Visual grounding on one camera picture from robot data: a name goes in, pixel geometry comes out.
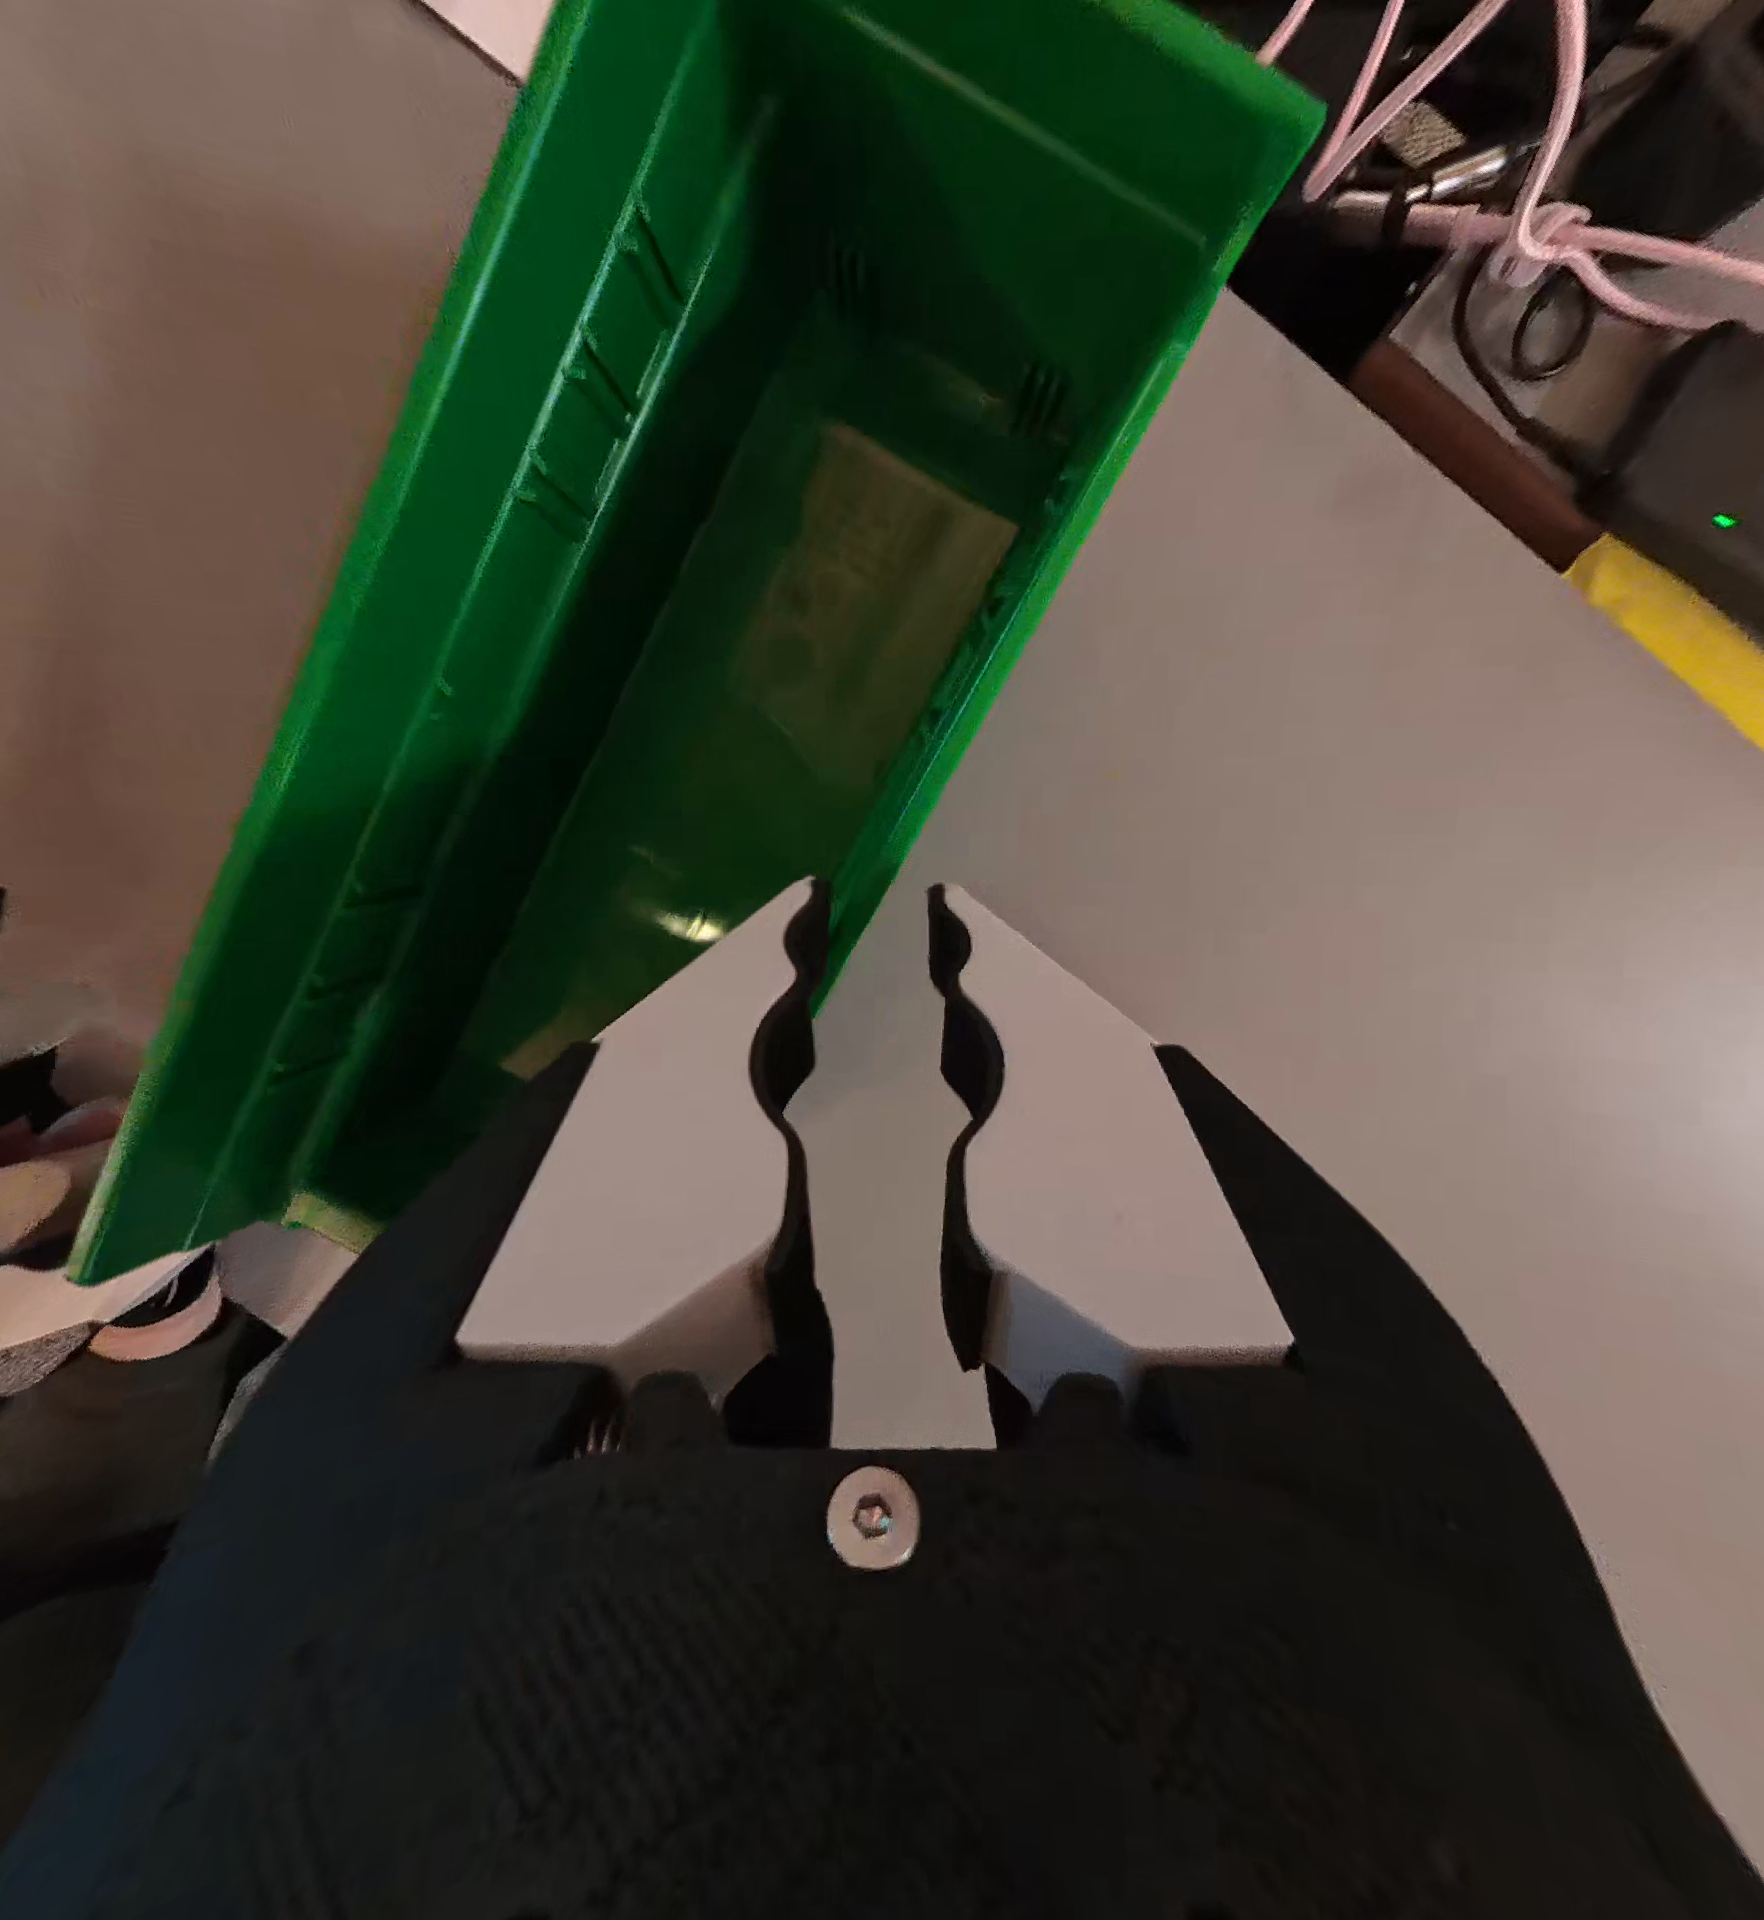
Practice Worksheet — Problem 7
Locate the yellow tape strip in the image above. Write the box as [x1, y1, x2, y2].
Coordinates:
[1565, 532, 1764, 823]

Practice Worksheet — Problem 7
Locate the black power bank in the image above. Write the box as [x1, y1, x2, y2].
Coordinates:
[1585, 319, 1764, 679]

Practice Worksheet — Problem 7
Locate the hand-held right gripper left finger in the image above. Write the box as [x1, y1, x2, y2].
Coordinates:
[454, 877, 837, 1412]

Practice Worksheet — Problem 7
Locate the green plastic bin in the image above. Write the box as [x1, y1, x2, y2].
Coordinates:
[73, 0, 1326, 1292]

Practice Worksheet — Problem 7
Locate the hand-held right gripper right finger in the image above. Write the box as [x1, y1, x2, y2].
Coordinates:
[924, 881, 1296, 1416]

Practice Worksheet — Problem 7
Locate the pink cable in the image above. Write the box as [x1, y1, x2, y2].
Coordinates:
[1258, 0, 1764, 324]

